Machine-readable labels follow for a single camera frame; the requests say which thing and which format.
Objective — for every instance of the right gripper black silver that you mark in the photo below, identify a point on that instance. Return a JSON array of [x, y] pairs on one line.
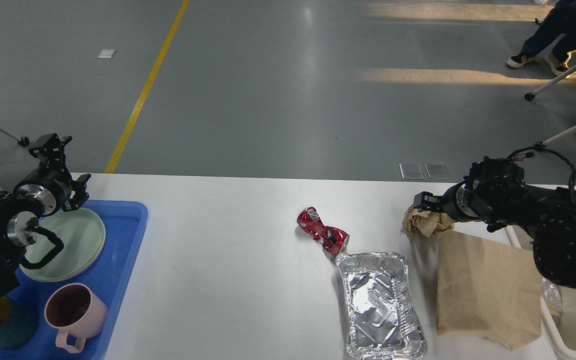
[[453, 203]]

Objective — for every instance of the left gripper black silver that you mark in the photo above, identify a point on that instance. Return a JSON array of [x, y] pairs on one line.
[[51, 184]]

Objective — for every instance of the brown paper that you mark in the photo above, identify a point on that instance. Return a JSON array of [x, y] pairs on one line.
[[426, 222]]

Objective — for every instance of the green plate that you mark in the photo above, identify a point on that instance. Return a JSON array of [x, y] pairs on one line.
[[83, 234]]

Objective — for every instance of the brown paper bag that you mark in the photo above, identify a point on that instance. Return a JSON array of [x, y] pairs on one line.
[[489, 290]]

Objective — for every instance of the aluminium foil tray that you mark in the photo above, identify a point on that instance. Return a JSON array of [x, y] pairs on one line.
[[382, 323]]

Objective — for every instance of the pink mug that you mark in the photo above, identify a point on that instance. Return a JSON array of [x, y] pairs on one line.
[[77, 314]]

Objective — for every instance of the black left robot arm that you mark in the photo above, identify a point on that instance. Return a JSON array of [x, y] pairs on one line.
[[23, 242]]

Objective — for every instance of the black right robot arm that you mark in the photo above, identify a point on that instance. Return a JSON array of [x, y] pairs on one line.
[[494, 192]]

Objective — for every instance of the clear floor plate right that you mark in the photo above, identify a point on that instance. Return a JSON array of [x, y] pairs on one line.
[[437, 170]]

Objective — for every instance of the clear floor plate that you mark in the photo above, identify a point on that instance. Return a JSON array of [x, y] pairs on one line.
[[437, 170], [411, 171]]

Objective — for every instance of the clear floor plate left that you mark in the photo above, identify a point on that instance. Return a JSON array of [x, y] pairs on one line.
[[411, 171]]

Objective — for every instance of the blue plastic tray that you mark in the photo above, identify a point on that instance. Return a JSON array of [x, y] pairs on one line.
[[125, 223]]

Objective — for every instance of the crushed red can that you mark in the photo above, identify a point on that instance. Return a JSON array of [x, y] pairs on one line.
[[332, 239]]

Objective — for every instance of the crumpled foil in bin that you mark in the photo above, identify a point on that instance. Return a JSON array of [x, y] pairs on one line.
[[552, 297]]

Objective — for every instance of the teal yellow cup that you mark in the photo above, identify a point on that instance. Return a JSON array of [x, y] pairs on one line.
[[18, 324]]

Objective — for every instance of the person in blue jeans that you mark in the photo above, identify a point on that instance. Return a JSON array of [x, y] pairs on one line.
[[561, 20]]

